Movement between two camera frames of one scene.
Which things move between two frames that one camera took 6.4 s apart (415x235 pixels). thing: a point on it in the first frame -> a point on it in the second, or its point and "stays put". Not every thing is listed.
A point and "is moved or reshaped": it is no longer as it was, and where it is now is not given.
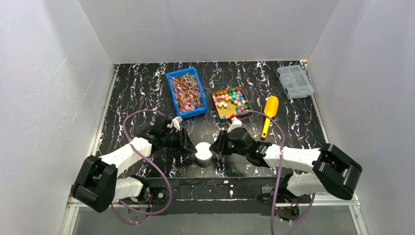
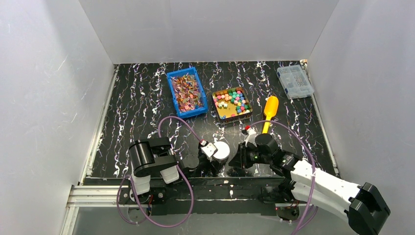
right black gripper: [223, 142] -> [244, 157]
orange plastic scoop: [271, 108] stays put
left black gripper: [181, 139] -> [203, 165]
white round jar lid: [203, 152] is moved or reshaped
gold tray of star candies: [229, 102] stays put
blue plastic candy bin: [188, 92] stays put
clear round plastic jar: [203, 163] is moved or reshaped
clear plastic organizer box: [294, 81] stays put
